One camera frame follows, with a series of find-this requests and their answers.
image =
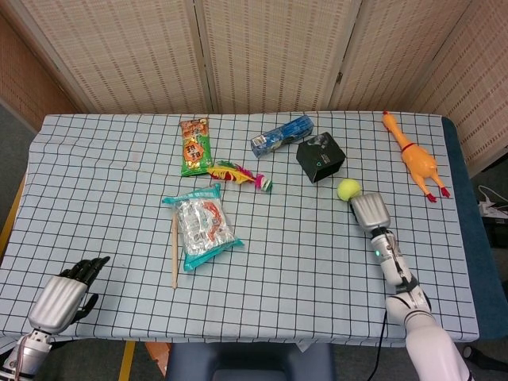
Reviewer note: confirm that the yellow rubber chicken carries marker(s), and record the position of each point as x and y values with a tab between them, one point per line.
416	156

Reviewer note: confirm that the teal clear snack bag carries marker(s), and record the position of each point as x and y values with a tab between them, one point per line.
202	226

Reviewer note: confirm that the wooden stick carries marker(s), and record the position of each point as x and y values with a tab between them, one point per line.
174	250

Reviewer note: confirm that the colourful feather shuttlecock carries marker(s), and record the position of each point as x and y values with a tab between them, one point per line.
238	174

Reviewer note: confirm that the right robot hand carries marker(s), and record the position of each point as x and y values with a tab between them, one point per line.
371	210

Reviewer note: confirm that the blue package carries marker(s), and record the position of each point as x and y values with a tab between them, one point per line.
282	135

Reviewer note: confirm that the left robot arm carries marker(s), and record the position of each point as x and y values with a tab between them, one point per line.
24	355

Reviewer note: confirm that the dark blue chair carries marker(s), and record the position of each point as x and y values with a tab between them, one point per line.
250	363

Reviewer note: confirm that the yellow tennis ball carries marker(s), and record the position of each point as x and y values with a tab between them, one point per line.
349	189

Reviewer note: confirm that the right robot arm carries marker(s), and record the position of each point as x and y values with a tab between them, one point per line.
412	301

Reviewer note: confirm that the orange green snack bag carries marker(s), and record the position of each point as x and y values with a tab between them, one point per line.
195	148

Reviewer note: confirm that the black box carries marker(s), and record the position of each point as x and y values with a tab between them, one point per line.
321	156

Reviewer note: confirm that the blue checked tablecloth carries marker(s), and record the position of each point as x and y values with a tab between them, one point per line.
254	258

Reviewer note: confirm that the beige folding screen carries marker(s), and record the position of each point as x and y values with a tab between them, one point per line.
254	51

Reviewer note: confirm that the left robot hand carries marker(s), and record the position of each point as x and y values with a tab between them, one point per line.
59	299

